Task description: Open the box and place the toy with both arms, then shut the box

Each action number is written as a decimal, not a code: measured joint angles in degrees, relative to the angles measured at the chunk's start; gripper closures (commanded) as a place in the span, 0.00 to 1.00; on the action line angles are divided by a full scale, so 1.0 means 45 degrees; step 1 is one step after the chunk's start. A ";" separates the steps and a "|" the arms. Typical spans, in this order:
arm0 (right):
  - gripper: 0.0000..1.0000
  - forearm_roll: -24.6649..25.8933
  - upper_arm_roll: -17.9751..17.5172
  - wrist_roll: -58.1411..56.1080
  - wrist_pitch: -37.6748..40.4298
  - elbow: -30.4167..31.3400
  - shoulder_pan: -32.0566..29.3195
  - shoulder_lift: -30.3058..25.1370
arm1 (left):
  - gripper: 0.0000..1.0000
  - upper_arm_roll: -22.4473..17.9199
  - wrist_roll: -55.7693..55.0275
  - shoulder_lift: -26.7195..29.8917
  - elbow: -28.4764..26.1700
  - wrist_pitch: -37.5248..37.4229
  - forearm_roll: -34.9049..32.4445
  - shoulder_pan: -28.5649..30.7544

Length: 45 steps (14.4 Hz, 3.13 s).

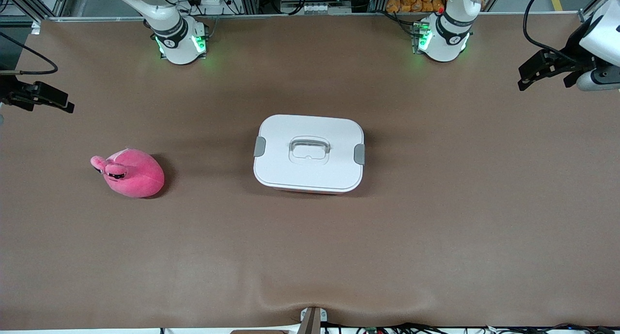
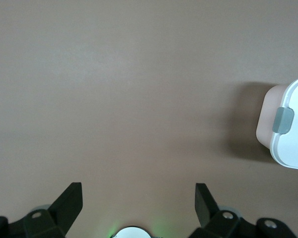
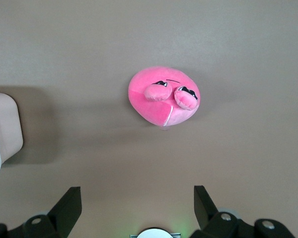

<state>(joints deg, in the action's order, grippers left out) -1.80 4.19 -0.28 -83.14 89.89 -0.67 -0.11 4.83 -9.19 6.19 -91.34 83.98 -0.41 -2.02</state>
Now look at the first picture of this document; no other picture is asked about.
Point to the white terminal block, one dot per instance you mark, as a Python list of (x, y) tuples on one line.
[(319, 8)]

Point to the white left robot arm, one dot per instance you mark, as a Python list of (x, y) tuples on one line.
[(445, 38)]

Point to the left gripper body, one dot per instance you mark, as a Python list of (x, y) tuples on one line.
[(570, 54)]

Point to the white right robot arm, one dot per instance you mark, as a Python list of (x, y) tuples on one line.
[(174, 38)]

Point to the silver aluminium table rail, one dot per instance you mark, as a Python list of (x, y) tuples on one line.
[(290, 16)]

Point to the white power strip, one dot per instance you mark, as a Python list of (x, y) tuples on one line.
[(218, 7)]

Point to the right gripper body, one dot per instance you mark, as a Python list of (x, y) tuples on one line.
[(9, 90)]

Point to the pink translucent plastic box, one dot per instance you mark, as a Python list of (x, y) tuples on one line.
[(305, 191)]

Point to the pink plush toy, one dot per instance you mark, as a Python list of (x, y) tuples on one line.
[(138, 176)]

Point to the aluminium frame strut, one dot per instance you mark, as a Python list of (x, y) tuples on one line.
[(53, 5), (588, 12)]

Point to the brown table mat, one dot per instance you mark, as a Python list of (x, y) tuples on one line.
[(310, 256)]

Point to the metal table clamp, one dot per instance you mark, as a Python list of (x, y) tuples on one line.
[(312, 319)]

